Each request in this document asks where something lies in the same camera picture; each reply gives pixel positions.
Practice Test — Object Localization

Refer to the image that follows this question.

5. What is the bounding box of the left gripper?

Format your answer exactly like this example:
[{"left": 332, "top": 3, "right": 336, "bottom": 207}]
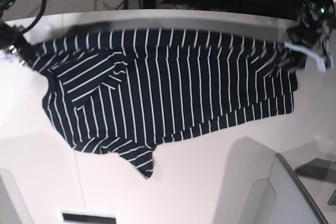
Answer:
[{"left": 291, "top": 50, "right": 307, "bottom": 69}]

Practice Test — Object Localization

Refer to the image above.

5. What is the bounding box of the navy white striped t-shirt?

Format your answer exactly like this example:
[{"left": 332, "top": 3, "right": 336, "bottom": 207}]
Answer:
[{"left": 28, "top": 28, "right": 299, "bottom": 178}]

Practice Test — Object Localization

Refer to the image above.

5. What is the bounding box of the white slotted panel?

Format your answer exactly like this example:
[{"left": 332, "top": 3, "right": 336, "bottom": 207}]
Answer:
[{"left": 56, "top": 208, "right": 118, "bottom": 224}]

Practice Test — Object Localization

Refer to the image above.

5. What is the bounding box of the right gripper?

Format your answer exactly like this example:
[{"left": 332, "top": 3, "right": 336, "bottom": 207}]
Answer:
[{"left": 7, "top": 37, "right": 36, "bottom": 65}]

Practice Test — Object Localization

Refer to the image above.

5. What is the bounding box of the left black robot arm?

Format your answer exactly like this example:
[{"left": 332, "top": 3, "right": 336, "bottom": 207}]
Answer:
[{"left": 284, "top": 0, "right": 335, "bottom": 72}]

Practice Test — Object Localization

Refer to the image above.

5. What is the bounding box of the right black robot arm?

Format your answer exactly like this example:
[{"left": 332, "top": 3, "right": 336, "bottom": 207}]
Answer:
[{"left": 1, "top": 0, "right": 47, "bottom": 65}]

